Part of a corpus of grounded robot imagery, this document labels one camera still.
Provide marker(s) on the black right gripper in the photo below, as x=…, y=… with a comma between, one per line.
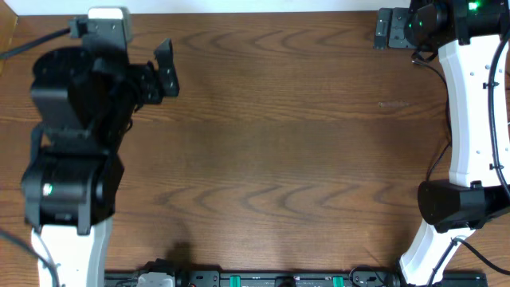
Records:
x=394, y=37

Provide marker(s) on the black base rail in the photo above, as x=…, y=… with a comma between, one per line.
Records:
x=166, y=273

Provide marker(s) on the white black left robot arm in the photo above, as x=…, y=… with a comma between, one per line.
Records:
x=86, y=96

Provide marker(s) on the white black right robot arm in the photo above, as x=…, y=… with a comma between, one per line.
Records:
x=470, y=40

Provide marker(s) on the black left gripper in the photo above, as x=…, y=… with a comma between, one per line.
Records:
x=151, y=88

